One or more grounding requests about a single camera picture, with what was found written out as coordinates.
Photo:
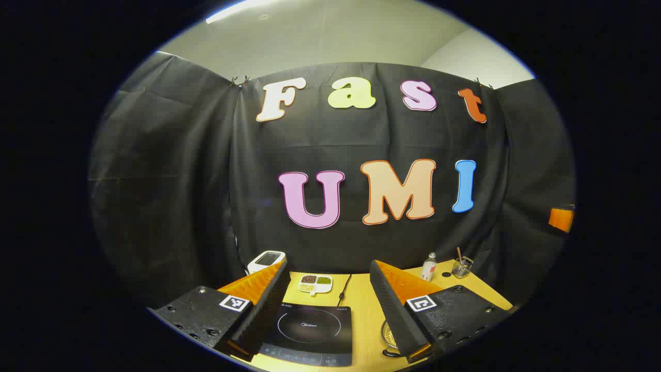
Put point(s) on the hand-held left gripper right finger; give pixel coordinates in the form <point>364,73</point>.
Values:
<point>397,315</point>

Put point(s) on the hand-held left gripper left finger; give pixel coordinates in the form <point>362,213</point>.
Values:
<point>263,315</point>

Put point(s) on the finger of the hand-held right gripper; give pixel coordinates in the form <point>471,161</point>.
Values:
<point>562,219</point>

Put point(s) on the black induction cooktop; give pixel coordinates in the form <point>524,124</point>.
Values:
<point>315,325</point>

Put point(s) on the small white plastic bottle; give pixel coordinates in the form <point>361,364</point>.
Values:
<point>428,268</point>

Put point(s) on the white toaster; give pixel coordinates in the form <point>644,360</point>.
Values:
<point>263,258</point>

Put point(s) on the white divided bean dish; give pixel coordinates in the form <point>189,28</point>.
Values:
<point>315,283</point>

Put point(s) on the glass jar with stick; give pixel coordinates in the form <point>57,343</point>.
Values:
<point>461,268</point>

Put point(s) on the black backdrop cloth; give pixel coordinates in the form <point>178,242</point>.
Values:
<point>181,181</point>

